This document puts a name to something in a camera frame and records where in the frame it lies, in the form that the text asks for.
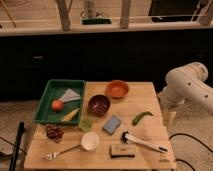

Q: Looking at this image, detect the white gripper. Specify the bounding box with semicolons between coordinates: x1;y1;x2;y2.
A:
157;90;185;126

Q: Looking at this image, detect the green pepper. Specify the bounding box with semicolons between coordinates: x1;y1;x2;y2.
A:
132;111;153;126

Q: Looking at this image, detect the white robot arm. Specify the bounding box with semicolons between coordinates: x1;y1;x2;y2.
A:
157;62;213;127

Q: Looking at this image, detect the orange bowl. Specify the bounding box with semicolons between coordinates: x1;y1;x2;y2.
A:
105;80;129;98

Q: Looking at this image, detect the purple bowl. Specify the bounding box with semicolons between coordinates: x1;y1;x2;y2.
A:
87;94;111;117

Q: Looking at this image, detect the blue sponge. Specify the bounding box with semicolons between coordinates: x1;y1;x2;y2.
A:
103;115;121;135

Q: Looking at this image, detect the white cup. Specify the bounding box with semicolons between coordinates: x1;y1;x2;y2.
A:
81;132;100;151

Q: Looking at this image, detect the small green cup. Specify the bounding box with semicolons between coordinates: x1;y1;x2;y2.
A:
79;117;93;132

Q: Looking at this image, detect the yellow corn cob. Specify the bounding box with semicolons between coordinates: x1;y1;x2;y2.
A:
61;108;79;122

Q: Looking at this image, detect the grey cloth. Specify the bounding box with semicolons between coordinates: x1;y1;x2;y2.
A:
59;89;81;103

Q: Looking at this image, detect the dark monitor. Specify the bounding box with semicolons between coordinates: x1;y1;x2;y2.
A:
149;0;199;22

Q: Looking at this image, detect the red tomato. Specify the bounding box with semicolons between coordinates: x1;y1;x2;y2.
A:
51;100;64;112

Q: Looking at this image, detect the green plastic tray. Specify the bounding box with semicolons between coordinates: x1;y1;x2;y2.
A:
33;79;85;126

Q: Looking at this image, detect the bunch of dark grapes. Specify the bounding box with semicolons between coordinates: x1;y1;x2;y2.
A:
46;124;64;139

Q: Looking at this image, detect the green base stand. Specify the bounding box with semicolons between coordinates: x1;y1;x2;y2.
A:
82;18;112;25

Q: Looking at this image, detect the black pole stand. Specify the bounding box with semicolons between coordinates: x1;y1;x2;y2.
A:
9;122;25;171

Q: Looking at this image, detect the black cable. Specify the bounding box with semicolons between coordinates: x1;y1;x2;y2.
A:
168;132;213;171

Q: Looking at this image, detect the white handled brush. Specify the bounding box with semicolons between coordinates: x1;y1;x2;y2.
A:
121;131;167;153

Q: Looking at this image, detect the wooden post middle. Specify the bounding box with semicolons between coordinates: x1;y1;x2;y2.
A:
120;0;131;29

